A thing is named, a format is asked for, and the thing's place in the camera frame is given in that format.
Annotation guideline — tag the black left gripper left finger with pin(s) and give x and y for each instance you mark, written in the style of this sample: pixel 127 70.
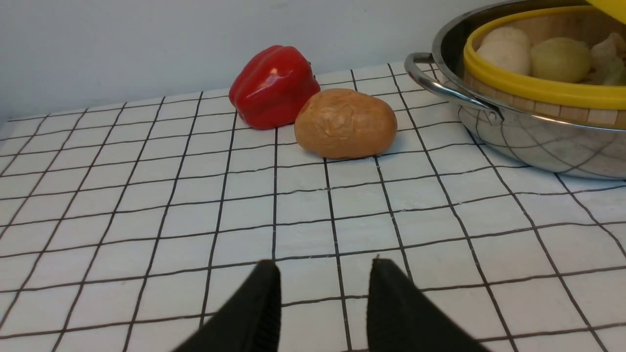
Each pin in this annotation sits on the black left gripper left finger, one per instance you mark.
pixel 249 321

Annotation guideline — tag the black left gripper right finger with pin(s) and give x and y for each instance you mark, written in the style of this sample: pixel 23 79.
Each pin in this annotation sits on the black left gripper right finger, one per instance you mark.
pixel 400 318

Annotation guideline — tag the bamboo steamer basket yellow rim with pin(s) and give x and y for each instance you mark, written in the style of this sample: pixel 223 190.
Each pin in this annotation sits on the bamboo steamer basket yellow rim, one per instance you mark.
pixel 571 102

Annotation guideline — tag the stainless steel pot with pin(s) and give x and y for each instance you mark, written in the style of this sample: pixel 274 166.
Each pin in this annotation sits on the stainless steel pot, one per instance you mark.
pixel 538 140

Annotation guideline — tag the white black-grid tablecloth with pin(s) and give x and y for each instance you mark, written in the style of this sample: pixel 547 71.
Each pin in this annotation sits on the white black-grid tablecloth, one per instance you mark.
pixel 125 227

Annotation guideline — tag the brown potato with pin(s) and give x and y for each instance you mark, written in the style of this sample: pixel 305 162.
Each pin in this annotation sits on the brown potato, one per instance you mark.
pixel 342 123

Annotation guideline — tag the red bell pepper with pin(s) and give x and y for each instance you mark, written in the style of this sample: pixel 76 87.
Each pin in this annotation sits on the red bell pepper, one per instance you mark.
pixel 273 87

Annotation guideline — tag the white round bun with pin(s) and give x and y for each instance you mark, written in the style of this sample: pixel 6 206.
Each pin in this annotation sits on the white round bun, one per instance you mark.
pixel 507 55
pixel 508 34

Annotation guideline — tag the yellow-green round bun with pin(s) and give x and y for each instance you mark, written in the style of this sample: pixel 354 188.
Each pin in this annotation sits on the yellow-green round bun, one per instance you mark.
pixel 561 59

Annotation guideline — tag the green dumpling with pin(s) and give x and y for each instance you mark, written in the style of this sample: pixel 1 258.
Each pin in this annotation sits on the green dumpling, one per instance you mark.
pixel 612 72

